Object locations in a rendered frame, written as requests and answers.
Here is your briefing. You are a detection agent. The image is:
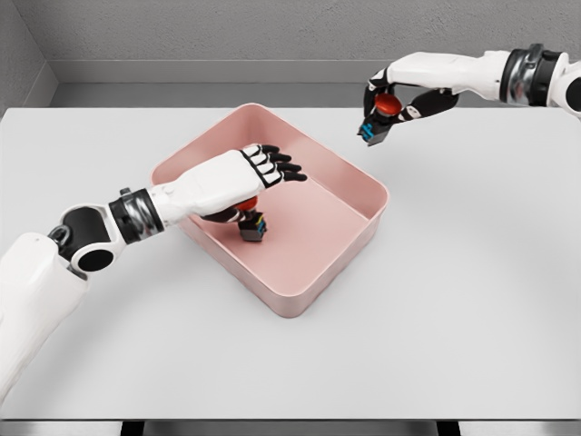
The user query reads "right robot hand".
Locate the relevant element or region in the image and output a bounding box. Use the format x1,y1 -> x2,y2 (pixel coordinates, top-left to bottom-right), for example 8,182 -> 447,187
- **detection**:
362,51 -> 461,125

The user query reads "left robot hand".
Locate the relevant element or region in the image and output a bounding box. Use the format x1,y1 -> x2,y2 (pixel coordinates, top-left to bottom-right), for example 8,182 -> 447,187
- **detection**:
181,144 -> 309,224

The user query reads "red-button switch with yellow clip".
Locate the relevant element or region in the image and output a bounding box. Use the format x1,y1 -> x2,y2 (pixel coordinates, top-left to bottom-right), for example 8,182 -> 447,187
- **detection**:
235,198 -> 270,243

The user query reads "red-button switch with blue clips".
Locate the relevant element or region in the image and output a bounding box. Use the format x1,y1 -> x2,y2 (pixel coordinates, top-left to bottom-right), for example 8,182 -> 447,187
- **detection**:
357,91 -> 403,147

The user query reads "pink square basket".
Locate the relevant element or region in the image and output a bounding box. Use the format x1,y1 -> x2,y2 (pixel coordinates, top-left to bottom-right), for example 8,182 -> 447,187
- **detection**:
150,103 -> 391,318

